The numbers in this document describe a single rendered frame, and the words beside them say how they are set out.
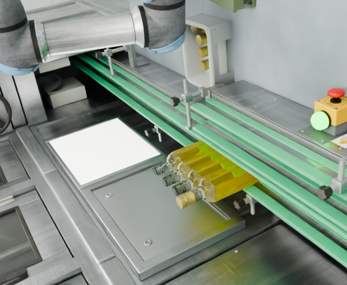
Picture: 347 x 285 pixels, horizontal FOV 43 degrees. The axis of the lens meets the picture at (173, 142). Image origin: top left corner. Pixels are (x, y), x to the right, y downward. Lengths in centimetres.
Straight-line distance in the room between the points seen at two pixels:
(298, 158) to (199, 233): 37
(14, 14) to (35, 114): 98
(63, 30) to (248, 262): 78
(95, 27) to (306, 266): 83
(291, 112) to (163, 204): 48
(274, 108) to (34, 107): 121
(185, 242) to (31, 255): 47
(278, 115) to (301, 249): 36
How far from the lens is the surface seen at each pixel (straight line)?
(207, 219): 130
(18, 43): 122
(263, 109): 124
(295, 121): 118
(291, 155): 107
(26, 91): 208
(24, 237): 147
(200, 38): 149
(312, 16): 117
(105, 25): 124
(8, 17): 119
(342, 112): 110
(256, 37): 135
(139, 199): 141
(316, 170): 102
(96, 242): 130
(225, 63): 146
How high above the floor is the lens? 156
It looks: 23 degrees down
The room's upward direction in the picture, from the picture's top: 111 degrees counter-clockwise
